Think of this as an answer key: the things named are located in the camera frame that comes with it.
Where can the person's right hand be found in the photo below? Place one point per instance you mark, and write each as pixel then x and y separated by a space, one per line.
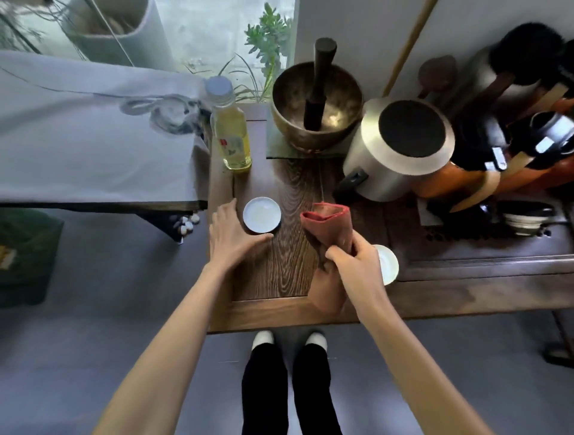
pixel 363 282

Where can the person's left hand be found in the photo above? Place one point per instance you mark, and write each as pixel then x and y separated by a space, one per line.
pixel 228 242

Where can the white saucer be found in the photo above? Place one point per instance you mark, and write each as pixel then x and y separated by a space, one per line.
pixel 389 264
pixel 262 215

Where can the reddish brown cloth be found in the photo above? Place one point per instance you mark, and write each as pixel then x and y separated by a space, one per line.
pixel 329 224

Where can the person's left forearm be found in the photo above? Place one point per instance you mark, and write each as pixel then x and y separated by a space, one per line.
pixel 170 349

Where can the person's right forearm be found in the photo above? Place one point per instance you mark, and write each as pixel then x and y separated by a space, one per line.
pixel 417 372

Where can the cluster of white pebbles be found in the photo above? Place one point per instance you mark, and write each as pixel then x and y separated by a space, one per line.
pixel 188 226

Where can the dark wooden side table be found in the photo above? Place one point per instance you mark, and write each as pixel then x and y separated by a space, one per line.
pixel 287 264

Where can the low dark wooden bench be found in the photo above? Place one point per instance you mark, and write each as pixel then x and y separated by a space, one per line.
pixel 161 222

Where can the white right shoe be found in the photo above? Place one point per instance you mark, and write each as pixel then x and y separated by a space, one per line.
pixel 316 340

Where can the white shoe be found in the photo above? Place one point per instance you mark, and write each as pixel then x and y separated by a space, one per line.
pixel 263 339
pixel 316 340

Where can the bottle of yellow liquid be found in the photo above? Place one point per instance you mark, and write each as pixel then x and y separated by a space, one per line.
pixel 233 143

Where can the dark green square mat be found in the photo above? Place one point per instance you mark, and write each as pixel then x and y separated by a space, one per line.
pixel 273 150

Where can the white left shoe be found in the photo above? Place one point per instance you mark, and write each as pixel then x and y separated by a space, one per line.
pixel 263 339

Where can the silver canister with black lid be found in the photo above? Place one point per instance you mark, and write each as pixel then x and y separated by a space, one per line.
pixel 385 179

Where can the small black teapot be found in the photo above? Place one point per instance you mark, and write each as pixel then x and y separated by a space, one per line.
pixel 457 215

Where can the orange jug with black lid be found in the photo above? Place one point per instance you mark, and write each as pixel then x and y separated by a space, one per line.
pixel 556 130
pixel 448 181
pixel 562 105

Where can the black trousers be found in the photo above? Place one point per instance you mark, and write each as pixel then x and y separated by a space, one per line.
pixel 264 394

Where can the long-bladed grass plant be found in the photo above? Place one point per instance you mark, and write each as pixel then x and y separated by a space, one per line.
pixel 251 92

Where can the brass singing bowl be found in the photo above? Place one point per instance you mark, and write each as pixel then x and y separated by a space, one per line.
pixel 291 94

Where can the white bowl with black lid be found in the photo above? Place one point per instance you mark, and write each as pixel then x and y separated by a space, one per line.
pixel 524 222

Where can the dark wooden mallet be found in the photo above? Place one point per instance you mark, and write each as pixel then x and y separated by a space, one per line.
pixel 318 85

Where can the grey ink-painted cloth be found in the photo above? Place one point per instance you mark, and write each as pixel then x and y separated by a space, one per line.
pixel 67 157

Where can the small green shrub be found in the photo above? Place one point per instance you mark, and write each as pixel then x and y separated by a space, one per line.
pixel 269 31

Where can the grey concrete planter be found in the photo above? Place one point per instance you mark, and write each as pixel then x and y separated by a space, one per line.
pixel 148 40

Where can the dried lotus pod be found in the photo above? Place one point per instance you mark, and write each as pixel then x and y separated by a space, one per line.
pixel 437 71

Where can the thin grey rod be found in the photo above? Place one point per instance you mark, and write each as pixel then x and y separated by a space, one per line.
pixel 111 36

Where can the long bamboo pole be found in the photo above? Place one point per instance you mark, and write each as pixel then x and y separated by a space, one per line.
pixel 410 45

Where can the silver jug with black lid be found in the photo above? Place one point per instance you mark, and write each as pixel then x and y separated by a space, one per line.
pixel 527 49

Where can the narrow-leaf green plant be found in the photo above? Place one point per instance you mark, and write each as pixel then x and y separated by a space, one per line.
pixel 18 36

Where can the dark table base frame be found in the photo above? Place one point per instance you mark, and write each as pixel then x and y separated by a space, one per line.
pixel 560 356

